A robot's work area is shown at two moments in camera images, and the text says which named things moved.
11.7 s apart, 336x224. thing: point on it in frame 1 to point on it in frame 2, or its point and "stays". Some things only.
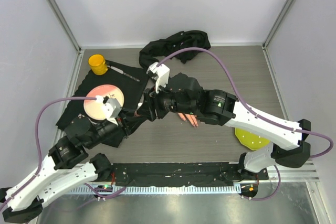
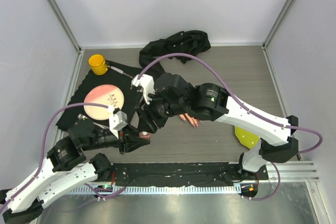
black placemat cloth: (133, 85) stays
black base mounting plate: (172, 174) stays
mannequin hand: (192, 118) stays
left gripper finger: (134, 123) to (132, 144)
